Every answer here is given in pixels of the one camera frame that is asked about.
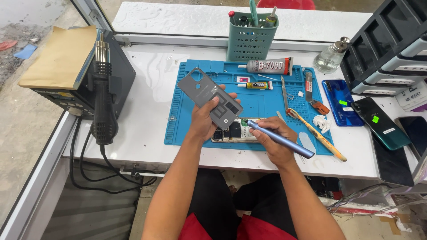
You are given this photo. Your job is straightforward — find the person's left hand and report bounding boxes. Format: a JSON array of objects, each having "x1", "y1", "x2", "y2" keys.
[{"x1": 187, "y1": 84, "x2": 241, "y2": 143}]

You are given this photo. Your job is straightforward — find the person's right hand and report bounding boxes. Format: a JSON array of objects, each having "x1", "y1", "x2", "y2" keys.
[{"x1": 248, "y1": 117, "x2": 299, "y2": 169}]

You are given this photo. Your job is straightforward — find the blue electric screwdriver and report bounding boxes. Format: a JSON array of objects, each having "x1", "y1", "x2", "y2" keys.
[{"x1": 235, "y1": 115, "x2": 316, "y2": 159}]

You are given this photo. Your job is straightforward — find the grey phone back cover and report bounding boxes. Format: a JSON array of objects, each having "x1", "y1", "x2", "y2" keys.
[{"x1": 177, "y1": 68, "x2": 244, "y2": 131}]

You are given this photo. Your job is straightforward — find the clear plastic pry pick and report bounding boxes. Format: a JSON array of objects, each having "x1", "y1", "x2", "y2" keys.
[{"x1": 298, "y1": 132, "x2": 317, "y2": 155}]

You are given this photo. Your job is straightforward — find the opened phone without cover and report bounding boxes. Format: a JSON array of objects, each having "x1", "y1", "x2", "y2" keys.
[{"x1": 211, "y1": 117, "x2": 267, "y2": 143}]

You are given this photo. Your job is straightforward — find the worn yellow toothbrush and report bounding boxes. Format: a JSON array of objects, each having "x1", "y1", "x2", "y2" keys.
[{"x1": 287, "y1": 108, "x2": 348, "y2": 162}]

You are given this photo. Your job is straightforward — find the crumpled white tissue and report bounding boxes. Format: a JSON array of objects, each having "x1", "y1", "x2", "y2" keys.
[{"x1": 312, "y1": 115, "x2": 332, "y2": 134}]

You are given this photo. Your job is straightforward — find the blue silicone repair mat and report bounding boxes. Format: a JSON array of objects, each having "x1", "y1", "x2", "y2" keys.
[{"x1": 163, "y1": 59, "x2": 335, "y2": 156}]

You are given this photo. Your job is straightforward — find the long metal tweezers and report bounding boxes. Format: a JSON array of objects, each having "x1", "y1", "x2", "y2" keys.
[{"x1": 280, "y1": 75, "x2": 289, "y2": 115}]

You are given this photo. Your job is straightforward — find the small yellow glue tube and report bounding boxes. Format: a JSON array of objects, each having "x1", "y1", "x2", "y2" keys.
[{"x1": 237, "y1": 81, "x2": 274, "y2": 90}]

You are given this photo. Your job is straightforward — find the glossy blue phone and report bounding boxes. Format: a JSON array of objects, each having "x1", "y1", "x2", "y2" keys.
[{"x1": 322, "y1": 79, "x2": 365, "y2": 127}]

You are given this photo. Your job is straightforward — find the large grey glue tube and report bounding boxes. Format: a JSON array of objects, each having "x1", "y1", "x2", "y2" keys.
[{"x1": 238, "y1": 57, "x2": 294, "y2": 76}]

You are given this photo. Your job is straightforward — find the person's black trousers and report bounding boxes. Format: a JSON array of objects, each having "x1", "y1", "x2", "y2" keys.
[{"x1": 187, "y1": 168, "x2": 299, "y2": 240}]

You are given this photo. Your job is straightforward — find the person's red shirt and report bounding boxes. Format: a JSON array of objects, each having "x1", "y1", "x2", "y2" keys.
[{"x1": 178, "y1": 213, "x2": 298, "y2": 240}]

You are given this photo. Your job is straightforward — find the green perforated tool holder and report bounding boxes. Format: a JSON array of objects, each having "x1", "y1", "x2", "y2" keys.
[{"x1": 226, "y1": 12, "x2": 280, "y2": 62}]

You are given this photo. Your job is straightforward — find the black hot air station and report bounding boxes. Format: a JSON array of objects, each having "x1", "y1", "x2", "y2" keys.
[{"x1": 30, "y1": 28, "x2": 137, "y2": 120}]

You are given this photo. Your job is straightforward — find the glass alcohol dispenser bottle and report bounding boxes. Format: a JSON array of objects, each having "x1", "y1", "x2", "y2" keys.
[{"x1": 314, "y1": 37, "x2": 351, "y2": 74}]

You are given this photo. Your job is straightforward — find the black hot air gun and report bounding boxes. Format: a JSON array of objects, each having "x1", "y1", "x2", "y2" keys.
[{"x1": 90, "y1": 32, "x2": 119, "y2": 146}]

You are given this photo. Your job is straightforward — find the dark green phone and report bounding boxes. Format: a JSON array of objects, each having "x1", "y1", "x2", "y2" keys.
[{"x1": 351, "y1": 97, "x2": 411, "y2": 151}]

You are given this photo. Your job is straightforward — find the flat black phone panel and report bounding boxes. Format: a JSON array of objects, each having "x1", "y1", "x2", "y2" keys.
[{"x1": 371, "y1": 133, "x2": 414, "y2": 187}]

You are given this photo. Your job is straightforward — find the green plastic tweezers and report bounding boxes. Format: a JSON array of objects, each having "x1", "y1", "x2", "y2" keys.
[{"x1": 249, "y1": 0, "x2": 259, "y2": 27}]

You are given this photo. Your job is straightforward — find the black phone with dark screen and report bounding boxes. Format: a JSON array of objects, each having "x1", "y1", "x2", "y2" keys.
[{"x1": 395, "y1": 116, "x2": 427, "y2": 161}]

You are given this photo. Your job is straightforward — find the white label packet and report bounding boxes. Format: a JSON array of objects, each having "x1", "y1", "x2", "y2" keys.
[{"x1": 395, "y1": 80, "x2": 427, "y2": 112}]

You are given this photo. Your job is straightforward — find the black drawer organizer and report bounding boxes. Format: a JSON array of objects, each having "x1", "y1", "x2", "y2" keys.
[{"x1": 340, "y1": 0, "x2": 427, "y2": 97}]

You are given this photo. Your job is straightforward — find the brown paper envelope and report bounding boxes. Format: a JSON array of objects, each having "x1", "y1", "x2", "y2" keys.
[{"x1": 18, "y1": 26, "x2": 97, "y2": 90}]

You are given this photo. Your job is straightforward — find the blue paper scrap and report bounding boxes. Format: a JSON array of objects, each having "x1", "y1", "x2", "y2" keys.
[{"x1": 13, "y1": 44, "x2": 38, "y2": 60}]

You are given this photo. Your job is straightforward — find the orange handled scraper blade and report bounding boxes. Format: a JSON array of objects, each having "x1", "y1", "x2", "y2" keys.
[{"x1": 304, "y1": 71, "x2": 330, "y2": 116}]

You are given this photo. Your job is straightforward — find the black power cables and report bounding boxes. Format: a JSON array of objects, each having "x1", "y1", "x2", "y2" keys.
[{"x1": 68, "y1": 118, "x2": 157, "y2": 194}]

